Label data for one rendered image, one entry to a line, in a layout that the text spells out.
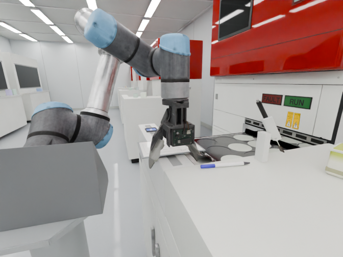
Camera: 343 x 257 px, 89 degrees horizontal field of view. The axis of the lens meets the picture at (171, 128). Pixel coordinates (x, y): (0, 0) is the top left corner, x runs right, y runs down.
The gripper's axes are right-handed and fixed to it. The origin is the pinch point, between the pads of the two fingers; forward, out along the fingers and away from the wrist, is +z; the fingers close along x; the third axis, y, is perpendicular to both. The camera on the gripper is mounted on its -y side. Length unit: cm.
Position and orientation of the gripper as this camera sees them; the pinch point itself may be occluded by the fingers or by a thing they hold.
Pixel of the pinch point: (173, 163)
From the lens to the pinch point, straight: 55.1
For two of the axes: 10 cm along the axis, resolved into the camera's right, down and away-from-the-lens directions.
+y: 3.0, 2.5, -9.2
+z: 0.1, 9.6, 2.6
